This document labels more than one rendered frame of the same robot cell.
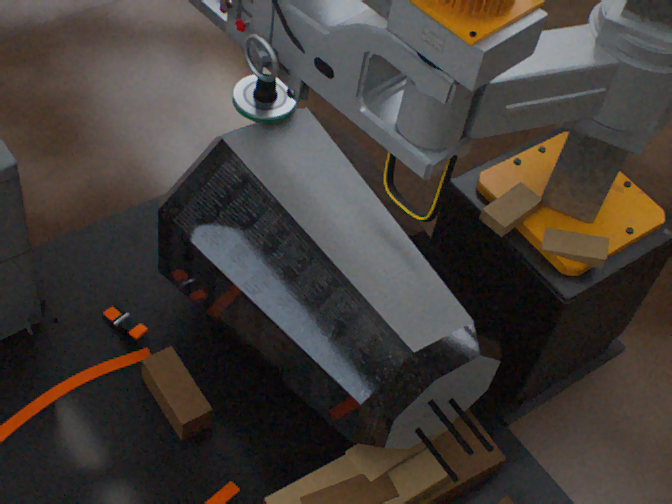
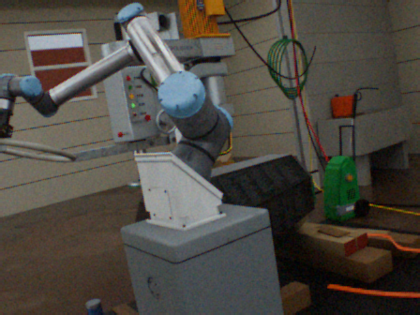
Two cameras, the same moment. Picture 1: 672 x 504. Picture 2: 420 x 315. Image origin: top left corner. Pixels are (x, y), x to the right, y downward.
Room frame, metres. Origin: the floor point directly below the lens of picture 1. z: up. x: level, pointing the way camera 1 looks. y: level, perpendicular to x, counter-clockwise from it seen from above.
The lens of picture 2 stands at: (1.62, 2.72, 1.21)
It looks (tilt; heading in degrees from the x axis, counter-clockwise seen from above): 6 degrees down; 281
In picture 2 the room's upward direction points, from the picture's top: 10 degrees counter-clockwise
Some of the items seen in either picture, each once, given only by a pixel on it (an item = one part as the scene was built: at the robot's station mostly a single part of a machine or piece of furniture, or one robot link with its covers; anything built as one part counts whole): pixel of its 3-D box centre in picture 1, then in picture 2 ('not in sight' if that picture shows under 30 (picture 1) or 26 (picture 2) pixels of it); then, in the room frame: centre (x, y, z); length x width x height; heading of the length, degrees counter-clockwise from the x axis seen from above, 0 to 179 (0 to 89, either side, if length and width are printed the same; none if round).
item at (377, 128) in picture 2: not in sight; (368, 144); (0.61, -3.08, 0.43); 1.30 x 0.62 x 0.86; 46
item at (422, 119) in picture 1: (436, 102); (211, 92); (2.12, -0.18, 1.34); 0.19 x 0.19 x 0.20
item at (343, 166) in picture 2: not in sight; (339, 172); (1.21, -1.37, 0.43); 0.35 x 0.35 x 0.87; 30
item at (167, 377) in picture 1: (176, 392); (284, 302); (1.79, 0.45, 0.07); 0.30 x 0.12 x 0.12; 43
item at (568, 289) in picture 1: (537, 270); not in sight; (2.44, -0.75, 0.37); 0.66 x 0.66 x 0.74; 45
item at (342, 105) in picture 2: not in sight; (345, 105); (0.84, -3.14, 1.00); 0.50 x 0.22 x 0.33; 46
